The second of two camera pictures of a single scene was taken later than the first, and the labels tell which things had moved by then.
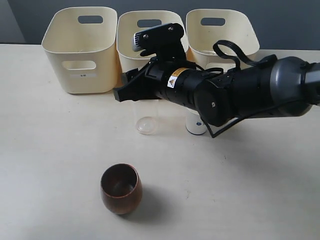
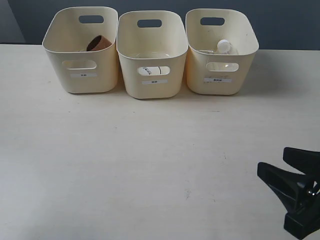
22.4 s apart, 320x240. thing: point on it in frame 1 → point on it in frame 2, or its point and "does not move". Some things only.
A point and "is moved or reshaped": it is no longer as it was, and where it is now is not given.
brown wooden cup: x=121 y=188 → x=98 y=43
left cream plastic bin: x=81 y=44 does not move
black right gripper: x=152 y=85 → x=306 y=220
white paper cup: x=194 y=123 is moved or reshaped
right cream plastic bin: x=204 y=27 does not move
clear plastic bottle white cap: x=146 y=125 → x=224 y=47
